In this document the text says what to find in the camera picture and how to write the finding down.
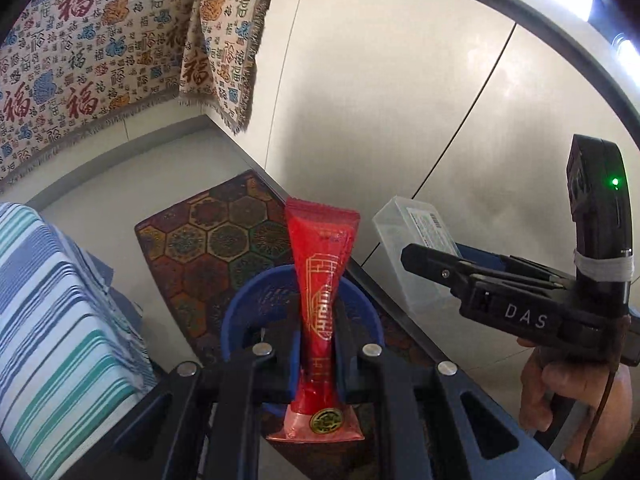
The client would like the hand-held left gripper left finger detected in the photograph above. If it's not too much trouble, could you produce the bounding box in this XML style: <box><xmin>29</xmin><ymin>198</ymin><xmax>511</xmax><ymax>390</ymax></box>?
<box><xmin>60</xmin><ymin>319</ymin><xmax>302</xmax><ymax>480</ymax></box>

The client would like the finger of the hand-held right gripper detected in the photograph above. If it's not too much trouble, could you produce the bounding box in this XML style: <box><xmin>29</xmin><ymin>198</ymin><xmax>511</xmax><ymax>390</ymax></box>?
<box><xmin>401</xmin><ymin>243</ymin><xmax>477</xmax><ymax>287</ymax></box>
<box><xmin>457</xmin><ymin>245</ymin><xmax>576</xmax><ymax>294</ymax></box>

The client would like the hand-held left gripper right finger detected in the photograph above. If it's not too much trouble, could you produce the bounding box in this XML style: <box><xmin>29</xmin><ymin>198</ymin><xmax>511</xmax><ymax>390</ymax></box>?
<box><xmin>335</xmin><ymin>305</ymin><xmax>572</xmax><ymax>480</ymax></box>

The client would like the clear plastic box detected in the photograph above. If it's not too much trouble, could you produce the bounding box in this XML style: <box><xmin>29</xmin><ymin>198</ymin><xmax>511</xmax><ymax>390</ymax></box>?
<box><xmin>371</xmin><ymin>197</ymin><xmax>466</xmax><ymax>314</ymax></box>

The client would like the blue plastic wastebasket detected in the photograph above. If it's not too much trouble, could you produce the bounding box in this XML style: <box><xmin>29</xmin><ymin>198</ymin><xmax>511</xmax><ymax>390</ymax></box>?
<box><xmin>220</xmin><ymin>265</ymin><xmax>386</xmax><ymax>411</ymax></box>

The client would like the red gold-patterned wrapper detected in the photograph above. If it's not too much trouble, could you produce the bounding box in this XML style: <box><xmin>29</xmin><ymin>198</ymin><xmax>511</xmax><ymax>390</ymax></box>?
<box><xmin>265</xmin><ymin>197</ymin><xmax>366</xmax><ymax>444</ymax></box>

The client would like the person's right hand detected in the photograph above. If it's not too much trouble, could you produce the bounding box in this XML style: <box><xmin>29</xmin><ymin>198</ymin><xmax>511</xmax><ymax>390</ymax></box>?
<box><xmin>517</xmin><ymin>340</ymin><xmax>634</xmax><ymax>470</ymax></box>

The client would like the hexagon patterned floor mat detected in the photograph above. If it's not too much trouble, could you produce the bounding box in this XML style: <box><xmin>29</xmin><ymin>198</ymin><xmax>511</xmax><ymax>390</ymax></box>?
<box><xmin>134</xmin><ymin>170</ymin><xmax>436</xmax><ymax>480</ymax></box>

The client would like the blue striped tablecloth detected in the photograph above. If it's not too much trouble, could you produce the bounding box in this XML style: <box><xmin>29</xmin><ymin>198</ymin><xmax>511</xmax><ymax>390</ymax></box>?
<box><xmin>0</xmin><ymin>202</ymin><xmax>159</xmax><ymax>480</ymax></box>

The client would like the small printed cloth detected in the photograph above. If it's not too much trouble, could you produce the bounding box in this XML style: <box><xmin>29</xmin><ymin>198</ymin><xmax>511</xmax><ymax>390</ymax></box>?
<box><xmin>177</xmin><ymin>0</ymin><xmax>281</xmax><ymax>136</ymax></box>

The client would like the large printed cloth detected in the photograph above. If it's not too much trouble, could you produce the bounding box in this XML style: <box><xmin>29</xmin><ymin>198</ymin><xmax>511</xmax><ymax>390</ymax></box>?
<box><xmin>0</xmin><ymin>0</ymin><xmax>207</xmax><ymax>197</ymax></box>

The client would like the brown cable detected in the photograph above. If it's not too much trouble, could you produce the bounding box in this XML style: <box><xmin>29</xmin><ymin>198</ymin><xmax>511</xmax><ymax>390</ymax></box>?
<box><xmin>577</xmin><ymin>310</ymin><xmax>632</xmax><ymax>479</ymax></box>

